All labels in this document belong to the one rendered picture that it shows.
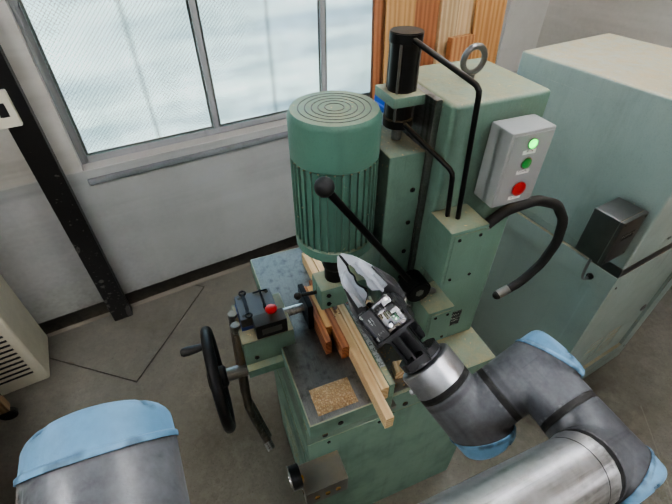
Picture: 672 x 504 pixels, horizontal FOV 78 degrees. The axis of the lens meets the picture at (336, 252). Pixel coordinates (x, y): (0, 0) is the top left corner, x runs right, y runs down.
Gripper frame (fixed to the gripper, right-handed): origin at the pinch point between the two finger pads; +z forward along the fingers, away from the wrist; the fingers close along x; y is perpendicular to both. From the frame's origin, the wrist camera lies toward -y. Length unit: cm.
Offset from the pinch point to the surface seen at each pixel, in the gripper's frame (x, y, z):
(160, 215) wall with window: 80, -127, 86
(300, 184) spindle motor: -1.2, -9.1, 17.3
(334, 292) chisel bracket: 11.9, -31.3, -2.7
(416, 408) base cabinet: 19, -51, -43
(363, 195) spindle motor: -9.1, -11.5, 8.1
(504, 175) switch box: -31.7, -14.0, -6.1
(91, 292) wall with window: 136, -124, 80
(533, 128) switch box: -39.9, -11.2, -2.7
